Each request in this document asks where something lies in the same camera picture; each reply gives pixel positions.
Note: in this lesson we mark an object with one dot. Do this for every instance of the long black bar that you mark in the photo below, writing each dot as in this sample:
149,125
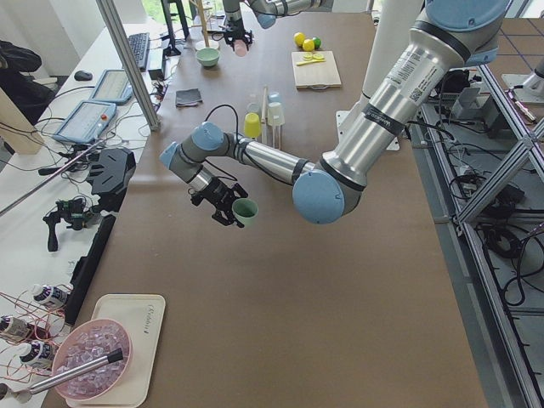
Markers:
85,269

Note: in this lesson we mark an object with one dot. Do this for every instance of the light blue plastic cup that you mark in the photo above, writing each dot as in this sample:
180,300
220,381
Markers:
274,97

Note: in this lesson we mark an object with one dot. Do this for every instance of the green ceramic bowl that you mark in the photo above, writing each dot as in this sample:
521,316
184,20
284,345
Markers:
207,57

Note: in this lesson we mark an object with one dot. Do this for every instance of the wooden cutting board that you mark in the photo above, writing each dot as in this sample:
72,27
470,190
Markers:
316,76

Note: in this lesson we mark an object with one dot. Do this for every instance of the mint green plastic cup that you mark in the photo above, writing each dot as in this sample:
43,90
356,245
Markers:
245,211

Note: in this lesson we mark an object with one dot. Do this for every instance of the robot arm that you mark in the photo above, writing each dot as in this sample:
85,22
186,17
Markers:
266,13
444,35

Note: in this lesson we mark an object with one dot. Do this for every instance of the yellow plastic knife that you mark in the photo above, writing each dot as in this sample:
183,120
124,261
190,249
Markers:
308,62

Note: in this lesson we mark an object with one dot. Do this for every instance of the black keyboard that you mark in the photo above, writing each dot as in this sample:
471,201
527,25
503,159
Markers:
139,43

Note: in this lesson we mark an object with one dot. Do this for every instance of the metal spoon with black handle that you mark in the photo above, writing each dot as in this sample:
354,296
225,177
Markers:
25,395

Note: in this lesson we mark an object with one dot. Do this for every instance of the wooden mug tree stand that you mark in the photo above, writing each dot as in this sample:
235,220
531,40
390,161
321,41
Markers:
207,41

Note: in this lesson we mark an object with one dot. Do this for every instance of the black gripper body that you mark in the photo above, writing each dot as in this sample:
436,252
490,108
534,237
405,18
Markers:
217,189
233,27

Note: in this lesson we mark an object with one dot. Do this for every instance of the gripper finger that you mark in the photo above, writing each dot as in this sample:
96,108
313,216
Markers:
229,40
226,217
248,39
236,191

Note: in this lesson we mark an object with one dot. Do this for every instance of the green lime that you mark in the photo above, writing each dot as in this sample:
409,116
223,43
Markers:
316,43

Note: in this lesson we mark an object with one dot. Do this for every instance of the whole yellow lemon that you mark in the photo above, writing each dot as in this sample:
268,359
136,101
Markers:
299,38

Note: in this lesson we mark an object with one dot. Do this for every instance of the small labelled bottle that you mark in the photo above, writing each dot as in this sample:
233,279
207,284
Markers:
51,297

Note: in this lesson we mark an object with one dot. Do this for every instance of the white wire cup rack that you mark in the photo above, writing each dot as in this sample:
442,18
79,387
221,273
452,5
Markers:
270,136

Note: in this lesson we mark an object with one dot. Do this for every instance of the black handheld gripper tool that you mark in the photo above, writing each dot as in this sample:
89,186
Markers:
75,212

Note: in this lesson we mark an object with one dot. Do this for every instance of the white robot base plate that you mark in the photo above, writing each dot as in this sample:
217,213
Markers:
353,126

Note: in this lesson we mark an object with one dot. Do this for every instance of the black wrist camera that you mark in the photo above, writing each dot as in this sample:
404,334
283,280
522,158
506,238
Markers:
196,197

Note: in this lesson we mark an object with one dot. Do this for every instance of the grey plastic cup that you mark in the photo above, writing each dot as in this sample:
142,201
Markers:
254,107

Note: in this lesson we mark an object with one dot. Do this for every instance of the pink plastic cup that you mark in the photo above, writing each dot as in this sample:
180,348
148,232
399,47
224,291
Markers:
241,47

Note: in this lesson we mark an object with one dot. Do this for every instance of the blue teach pendant far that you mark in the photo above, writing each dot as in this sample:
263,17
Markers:
113,86

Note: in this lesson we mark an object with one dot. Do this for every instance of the blue teach pendant near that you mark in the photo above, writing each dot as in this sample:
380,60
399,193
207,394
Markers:
86,122

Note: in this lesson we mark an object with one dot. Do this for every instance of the grey folded cloth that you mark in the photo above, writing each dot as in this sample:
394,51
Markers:
188,97

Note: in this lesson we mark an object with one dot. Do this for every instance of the cream white plastic cup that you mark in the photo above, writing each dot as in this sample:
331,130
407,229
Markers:
276,115

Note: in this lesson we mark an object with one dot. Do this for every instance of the blue teach pendant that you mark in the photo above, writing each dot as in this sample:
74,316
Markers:
113,86
86,122

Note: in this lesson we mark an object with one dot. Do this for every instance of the yellow plastic cup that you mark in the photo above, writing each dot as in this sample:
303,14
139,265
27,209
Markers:
252,125

